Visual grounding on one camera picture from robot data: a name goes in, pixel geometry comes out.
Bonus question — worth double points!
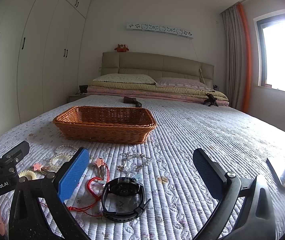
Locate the cream spiral hair tie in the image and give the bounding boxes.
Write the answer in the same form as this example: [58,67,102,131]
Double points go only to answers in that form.
[18,170,37,181]

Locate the pink star hair clip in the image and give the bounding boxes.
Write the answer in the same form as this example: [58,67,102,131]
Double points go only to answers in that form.
[33,163,48,175]

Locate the red braided cord bracelet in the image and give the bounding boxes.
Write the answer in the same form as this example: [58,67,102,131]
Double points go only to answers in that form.
[39,162,111,217]

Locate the pink star clip with keys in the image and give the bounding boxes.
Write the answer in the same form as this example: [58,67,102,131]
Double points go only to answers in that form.
[94,158,109,181]

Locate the black wrist watch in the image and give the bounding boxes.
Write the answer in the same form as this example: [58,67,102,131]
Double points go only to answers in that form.
[101,177,151,223]

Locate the silver crystal chain jewelry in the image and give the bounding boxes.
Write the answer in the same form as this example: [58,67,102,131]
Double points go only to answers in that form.
[117,152,152,179]

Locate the white phone on bed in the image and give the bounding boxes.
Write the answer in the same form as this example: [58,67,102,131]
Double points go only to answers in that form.
[266,158,285,189]

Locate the bedside table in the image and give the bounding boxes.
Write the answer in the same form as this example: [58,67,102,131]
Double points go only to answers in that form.
[68,94,88,102]

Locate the black object on nightstand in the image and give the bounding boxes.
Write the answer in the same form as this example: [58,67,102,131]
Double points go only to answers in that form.
[79,85,89,95]

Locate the white built-in wardrobe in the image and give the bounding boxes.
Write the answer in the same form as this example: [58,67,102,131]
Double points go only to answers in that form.
[0,0,90,133]

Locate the brown wicker basket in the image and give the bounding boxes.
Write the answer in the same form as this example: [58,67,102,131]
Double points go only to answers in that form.
[53,106,157,145]

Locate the quilted white floral bedspread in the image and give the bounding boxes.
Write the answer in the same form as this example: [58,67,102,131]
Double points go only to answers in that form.
[0,95,285,239]

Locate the small black tripod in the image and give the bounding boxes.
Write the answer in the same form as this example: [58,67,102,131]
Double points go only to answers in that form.
[203,93,218,107]

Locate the folded yellow pink quilts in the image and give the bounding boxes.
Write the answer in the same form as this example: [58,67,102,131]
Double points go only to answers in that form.
[88,81,229,106]

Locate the brown hairbrush on bed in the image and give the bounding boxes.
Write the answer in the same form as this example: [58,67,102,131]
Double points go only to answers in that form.
[123,96,142,108]

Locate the orange plush toy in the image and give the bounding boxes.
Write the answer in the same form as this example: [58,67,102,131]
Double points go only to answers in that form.
[114,44,129,53]

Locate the white floral pillow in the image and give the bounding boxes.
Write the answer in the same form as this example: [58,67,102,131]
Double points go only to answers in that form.
[93,73,156,85]

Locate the pink pillow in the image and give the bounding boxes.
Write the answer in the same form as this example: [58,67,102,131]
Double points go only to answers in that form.
[155,77,213,91]

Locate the orange curtain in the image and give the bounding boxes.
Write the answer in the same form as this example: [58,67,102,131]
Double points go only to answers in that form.
[237,3,252,113]

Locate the beige padded headboard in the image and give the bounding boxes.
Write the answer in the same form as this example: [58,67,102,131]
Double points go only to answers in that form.
[101,52,214,88]

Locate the window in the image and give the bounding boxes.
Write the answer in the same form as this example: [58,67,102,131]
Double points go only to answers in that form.
[256,14,285,92]

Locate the grey curtain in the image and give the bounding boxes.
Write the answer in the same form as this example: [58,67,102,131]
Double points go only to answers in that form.
[222,5,246,111]

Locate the white decorative wall shelf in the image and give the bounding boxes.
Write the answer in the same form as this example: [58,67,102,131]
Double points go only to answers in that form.
[126,23,193,39]

